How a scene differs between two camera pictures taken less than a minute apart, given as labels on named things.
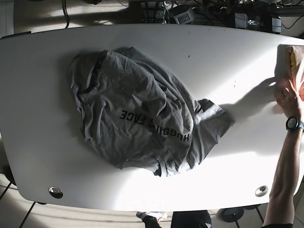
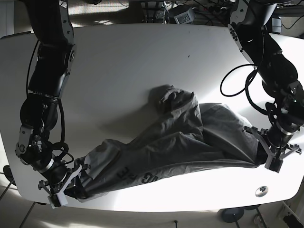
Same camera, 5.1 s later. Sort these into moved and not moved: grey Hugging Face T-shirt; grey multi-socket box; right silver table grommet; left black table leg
Moved: grey Hugging Face T-shirt
Not moved: grey multi-socket box; right silver table grommet; left black table leg
